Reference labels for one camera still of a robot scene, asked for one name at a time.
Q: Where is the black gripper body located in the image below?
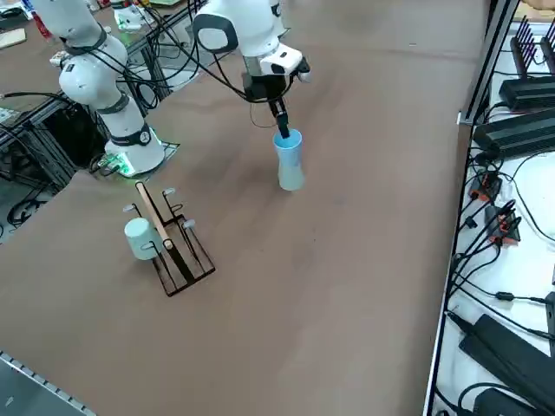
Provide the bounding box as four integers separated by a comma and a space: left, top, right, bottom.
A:
241, 73, 292, 105

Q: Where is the aluminium edge rail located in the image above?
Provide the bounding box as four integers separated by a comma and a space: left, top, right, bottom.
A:
0, 349, 97, 416

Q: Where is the red and white tag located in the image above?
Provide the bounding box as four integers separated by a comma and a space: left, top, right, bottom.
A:
30, 6, 56, 43

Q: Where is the black wire cup rack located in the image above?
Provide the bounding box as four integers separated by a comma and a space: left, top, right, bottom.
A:
122, 180, 217, 299

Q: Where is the black antenna device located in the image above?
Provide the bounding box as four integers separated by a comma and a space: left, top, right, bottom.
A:
510, 16, 555, 80

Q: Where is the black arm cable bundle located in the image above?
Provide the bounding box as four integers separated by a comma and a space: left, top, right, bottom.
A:
186, 25, 287, 129

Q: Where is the aluminium camera post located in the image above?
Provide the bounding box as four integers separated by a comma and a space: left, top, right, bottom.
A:
457, 0, 521, 127

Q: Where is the large black power brick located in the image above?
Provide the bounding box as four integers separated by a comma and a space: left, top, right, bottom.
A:
458, 312, 555, 411

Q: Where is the black metal frame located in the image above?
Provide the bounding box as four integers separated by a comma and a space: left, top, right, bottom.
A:
0, 93, 109, 196

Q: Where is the pale green plastic cup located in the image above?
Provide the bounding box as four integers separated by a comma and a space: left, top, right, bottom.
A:
123, 217, 160, 262
277, 163, 306, 192

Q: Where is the ribbed black power brick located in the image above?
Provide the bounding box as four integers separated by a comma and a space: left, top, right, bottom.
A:
471, 107, 555, 153

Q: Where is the orange and black adapter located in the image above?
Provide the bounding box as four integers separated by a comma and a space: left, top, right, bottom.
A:
469, 172, 504, 203
482, 202, 522, 247

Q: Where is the wooden board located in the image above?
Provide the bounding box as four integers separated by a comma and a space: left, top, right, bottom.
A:
0, 28, 28, 49

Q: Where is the blue plastic cup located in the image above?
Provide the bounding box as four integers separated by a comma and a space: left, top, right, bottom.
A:
272, 128, 304, 168

